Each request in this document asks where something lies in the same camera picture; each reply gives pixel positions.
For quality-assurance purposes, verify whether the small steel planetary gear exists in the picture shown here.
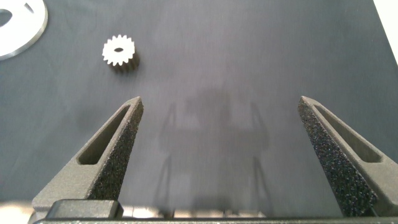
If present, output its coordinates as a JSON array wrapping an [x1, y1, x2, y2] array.
[[101, 34, 141, 73]]

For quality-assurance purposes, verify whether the dark rectangular mat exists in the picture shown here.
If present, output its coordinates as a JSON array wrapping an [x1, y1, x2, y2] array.
[[0, 0, 398, 218]]

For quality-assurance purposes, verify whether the round white carrier plate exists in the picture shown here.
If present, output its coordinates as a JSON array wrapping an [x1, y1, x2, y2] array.
[[0, 0, 49, 62]]

